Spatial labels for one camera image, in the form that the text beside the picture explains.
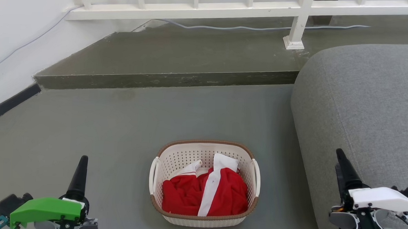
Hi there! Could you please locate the red and white garment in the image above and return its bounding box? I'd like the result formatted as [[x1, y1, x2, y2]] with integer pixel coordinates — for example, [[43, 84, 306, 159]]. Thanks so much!
[[161, 151, 251, 219]]

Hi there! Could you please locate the grey fabric sofa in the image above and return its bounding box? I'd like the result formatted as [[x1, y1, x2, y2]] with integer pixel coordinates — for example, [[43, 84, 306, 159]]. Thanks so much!
[[285, 39, 408, 229]]

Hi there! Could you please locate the raised concrete step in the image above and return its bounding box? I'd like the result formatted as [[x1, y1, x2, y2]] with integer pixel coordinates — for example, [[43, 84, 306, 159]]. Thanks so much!
[[32, 0, 408, 106]]

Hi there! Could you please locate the cream perforated laundry basket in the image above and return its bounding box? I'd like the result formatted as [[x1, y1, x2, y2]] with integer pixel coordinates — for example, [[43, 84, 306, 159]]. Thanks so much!
[[147, 137, 263, 229]]

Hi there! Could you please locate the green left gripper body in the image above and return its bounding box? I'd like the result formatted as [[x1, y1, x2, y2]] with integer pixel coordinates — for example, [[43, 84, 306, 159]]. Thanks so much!
[[9, 190, 90, 229]]

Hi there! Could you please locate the dark brown post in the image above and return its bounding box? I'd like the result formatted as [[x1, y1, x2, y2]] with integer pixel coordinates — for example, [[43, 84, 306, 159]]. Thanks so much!
[[311, 0, 340, 26]]

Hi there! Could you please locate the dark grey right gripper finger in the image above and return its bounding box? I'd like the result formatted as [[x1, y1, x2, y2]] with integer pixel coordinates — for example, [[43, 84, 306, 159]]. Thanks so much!
[[334, 148, 369, 192], [333, 164, 350, 203]]

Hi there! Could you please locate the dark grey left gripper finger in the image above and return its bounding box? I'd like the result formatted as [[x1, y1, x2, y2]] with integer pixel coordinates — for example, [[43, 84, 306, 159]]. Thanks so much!
[[65, 155, 89, 200]]

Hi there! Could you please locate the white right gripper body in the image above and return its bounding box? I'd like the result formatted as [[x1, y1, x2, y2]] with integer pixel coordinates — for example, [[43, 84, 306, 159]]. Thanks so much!
[[347, 185, 408, 217]]

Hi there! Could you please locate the white railing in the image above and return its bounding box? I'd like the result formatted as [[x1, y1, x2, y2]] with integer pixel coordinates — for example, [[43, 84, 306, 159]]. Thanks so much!
[[63, 0, 408, 55]]

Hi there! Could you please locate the black baseboard strip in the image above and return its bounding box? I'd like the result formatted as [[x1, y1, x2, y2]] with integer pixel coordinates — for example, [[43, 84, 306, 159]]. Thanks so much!
[[0, 81, 42, 129]]

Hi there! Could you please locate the light grey cable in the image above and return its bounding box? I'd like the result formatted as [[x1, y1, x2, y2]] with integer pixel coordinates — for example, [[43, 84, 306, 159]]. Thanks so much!
[[0, 1, 372, 91]]

